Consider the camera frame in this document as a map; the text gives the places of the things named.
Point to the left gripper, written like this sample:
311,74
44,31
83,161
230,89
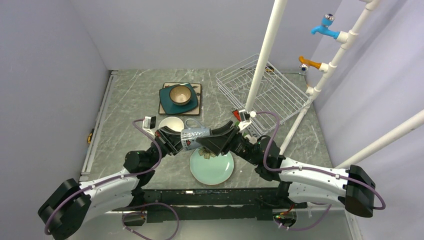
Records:
169,140

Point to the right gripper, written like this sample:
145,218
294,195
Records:
221,139

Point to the white ceramic bowl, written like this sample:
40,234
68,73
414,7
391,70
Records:
172,122

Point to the blue patterned mug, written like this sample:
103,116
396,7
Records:
189,135

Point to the mint green flower plate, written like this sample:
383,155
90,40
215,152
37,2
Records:
211,170

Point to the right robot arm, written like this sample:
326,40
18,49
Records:
351,188

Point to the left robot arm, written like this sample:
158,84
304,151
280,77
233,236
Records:
72,203

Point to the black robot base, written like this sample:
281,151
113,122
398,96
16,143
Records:
260,204

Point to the teal square plate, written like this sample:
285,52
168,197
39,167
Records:
180,99

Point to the beige patterned bowl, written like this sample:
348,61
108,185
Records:
180,95

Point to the cream square plate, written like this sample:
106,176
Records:
166,106

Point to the yellow black tool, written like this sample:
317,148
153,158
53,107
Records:
269,69

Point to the orange faucet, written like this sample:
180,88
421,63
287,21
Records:
306,63

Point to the blue faucet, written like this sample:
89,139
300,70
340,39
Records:
323,28

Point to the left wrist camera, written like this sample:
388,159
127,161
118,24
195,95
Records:
149,122

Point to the red handled wrench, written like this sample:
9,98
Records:
236,114

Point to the white wire dish rack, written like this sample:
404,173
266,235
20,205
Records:
276,93

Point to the white pvc pipe frame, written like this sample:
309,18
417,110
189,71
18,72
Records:
346,40

